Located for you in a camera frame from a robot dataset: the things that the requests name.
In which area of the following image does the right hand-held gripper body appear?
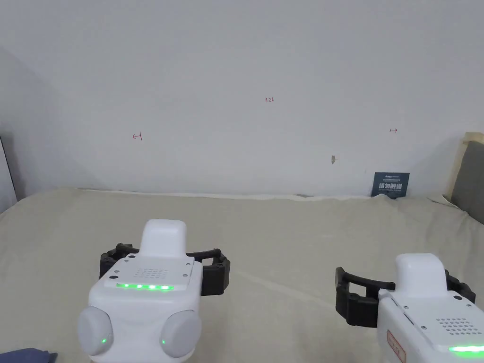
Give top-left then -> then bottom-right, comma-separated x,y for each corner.
376,253 -> 484,363

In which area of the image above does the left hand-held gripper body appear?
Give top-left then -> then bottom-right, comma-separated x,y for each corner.
77,219 -> 204,363

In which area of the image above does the bed with beige sheet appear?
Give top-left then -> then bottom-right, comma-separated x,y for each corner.
0,187 -> 484,363

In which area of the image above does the grey padded headboard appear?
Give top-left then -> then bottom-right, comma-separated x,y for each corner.
442,132 -> 484,228

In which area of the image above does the dark blue card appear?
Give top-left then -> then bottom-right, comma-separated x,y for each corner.
371,172 -> 411,199

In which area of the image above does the dark blue garment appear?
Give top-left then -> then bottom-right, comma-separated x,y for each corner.
0,348 -> 59,363

